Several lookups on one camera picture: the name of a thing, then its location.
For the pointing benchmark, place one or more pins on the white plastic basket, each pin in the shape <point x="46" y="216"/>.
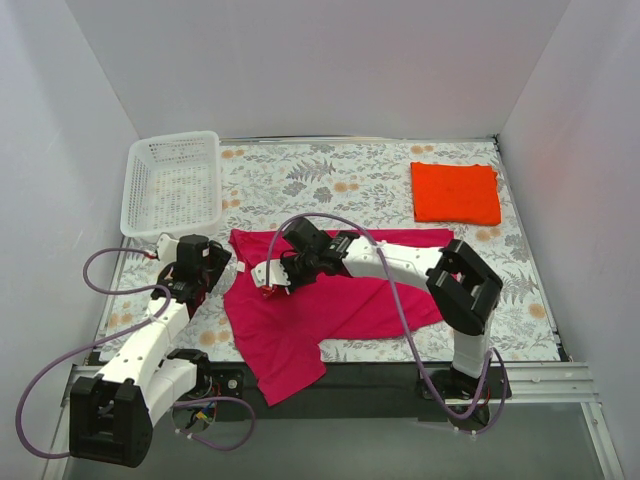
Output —
<point x="172" y="185"/>

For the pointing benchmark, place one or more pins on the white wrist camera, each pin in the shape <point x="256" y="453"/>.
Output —
<point x="166" y="248"/>
<point x="271" y="279"/>

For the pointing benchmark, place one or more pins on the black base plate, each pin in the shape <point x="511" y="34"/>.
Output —
<point x="357" y="391"/>

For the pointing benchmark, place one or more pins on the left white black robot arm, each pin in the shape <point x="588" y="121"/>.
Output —
<point x="114" y="412"/>

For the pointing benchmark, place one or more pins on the folded orange t shirt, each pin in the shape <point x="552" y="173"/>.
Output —
<point x="454" y="193"/>

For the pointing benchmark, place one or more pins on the floral table mat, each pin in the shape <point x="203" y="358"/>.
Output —
<point x="263" y="184"/>

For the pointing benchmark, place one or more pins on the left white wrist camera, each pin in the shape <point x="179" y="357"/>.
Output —
<point x="166" y="248"/>

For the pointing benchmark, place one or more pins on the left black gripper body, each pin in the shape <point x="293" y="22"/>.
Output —
<point x="211" y="270"/>

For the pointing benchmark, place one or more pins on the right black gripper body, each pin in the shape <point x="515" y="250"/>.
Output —
<point x="293" y="267"/>

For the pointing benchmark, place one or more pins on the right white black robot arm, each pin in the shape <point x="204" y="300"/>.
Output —
<point x="464" y="288"/>

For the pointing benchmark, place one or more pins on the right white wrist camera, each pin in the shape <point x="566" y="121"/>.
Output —
<point x="271" y="279"/>

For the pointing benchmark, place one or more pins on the magenta t shirt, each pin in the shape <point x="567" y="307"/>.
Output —
<point x="278" y="337"/>

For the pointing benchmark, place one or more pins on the aluminium frame rail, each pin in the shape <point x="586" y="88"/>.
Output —
<point x="55" y="468"/>

